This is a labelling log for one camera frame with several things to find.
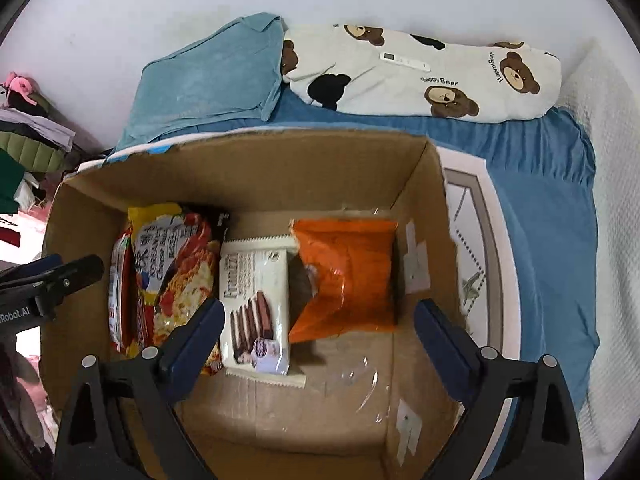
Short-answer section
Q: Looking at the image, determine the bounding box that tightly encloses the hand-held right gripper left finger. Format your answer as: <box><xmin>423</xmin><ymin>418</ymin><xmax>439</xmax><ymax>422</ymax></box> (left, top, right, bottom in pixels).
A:
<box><xmin>52</xmin><ymin>297</ymin><xmax>226</xmax><ymax>480</ymax></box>

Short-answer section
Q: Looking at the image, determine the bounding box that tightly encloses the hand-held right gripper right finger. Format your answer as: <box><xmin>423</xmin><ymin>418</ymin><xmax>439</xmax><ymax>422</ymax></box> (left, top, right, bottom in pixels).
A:
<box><xmin>414</xmin><ymin>298</ymin><xmax>586</xmax><ymax>480</ymax></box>

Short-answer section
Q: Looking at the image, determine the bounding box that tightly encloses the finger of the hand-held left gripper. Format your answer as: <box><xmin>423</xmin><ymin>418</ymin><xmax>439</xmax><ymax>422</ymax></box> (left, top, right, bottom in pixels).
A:
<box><xmin>0</xmin><ymin>255</ymin><xmax>63</xmax><ymax>286</ymax></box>
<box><xmin>0</xmin><ymin>254</ymin><xmax>106</xmax><ymax>318</ymax></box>

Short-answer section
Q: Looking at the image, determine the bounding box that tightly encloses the red and white noodle packet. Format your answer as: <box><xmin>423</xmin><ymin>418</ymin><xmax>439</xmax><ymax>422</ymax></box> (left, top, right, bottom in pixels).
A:
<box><xmin>107</xmin><ymin>225</ymin><xmax>136</xmax><ymax>356</ymax></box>

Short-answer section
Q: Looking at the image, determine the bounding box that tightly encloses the yellow instant noodle packet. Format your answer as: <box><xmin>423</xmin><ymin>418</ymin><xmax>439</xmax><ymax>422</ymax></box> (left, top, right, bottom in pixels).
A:
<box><xmin>127</xmin><ymin>202</ymin><xmax>231</xmax><ymax>376</ymax></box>

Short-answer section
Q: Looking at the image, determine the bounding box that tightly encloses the white chocolate biscuit packet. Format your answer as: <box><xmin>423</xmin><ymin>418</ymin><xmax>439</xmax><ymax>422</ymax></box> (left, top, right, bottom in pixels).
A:
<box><xmin>218</xmin><ymin>234</ymin><xmax>307</xmax><ymax>388</ymax></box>

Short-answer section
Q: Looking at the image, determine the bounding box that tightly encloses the orange snack packet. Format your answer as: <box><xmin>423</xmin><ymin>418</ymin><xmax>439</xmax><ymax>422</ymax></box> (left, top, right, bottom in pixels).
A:
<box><xmin>289</xmin><ymin>217</ymin><xmax>400</xmax><ymax>345</ymax></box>

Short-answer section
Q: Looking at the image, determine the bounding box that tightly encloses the brown cardboard box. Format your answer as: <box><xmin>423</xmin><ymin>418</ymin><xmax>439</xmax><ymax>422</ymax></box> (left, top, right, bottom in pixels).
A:
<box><xmin>39</xmin><ymin>127</ymin><xmax>481</xmax><ymax>480</ymax></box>

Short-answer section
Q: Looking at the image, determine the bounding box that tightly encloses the dark green cloth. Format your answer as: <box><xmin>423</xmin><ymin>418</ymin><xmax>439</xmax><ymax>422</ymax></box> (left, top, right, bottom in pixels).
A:
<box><xmin>0</xmin><ymin>147</ymin><xmax>26</xmax><ymax>213</ymax></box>

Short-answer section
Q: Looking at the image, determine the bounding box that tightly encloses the green quilted jacket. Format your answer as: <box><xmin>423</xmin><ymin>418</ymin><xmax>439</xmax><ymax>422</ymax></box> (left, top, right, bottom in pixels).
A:
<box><xmin>0</xmin><ymin>130</ymin><xmax>66</xmax><ymax>171</ymax></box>

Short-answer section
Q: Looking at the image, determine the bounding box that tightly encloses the pile of clothes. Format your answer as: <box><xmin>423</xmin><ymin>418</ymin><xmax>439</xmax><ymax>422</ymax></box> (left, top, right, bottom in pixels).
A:
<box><xmin>0</xmin><ymin>107</ymin><xmax>76</xmax><ymax>151</ymax></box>

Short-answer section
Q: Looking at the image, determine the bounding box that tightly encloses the pink plush toy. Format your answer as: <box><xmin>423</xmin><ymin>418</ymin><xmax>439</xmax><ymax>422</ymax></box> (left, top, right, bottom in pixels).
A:
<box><xmin>4</xmin><ymin>72</ymin><xmax>38</xmax><ymax>106</ymax></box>

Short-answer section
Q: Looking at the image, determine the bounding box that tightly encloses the white textured blanket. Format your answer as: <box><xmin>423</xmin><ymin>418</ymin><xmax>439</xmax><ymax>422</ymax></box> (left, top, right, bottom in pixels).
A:
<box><xmin>555</xmin><ymin>37</ymin><xmax>640</xmax><ymax>456</ymax></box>

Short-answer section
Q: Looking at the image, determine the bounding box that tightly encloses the blue pillow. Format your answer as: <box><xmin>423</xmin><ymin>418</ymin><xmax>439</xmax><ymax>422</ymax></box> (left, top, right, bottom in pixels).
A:
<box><xmin>116</xmin><ymin>12</ymin><xmax>288</xmax><ymax>153</ymax></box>

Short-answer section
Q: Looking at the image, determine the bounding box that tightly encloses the bear print pillow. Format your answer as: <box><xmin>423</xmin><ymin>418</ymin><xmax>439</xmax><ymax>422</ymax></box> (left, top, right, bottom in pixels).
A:
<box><xmin>280</xmin><ymin>22</ymin><xmax>562</xmax><ymax>124</ymax></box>

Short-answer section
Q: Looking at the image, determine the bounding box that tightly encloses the white remote control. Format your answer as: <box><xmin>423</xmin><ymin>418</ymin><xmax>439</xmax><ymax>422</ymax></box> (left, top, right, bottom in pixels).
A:
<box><xmin>378</xmin><ymin>51</ymin><xmax>432</xmax><ymax>72</ymax></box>

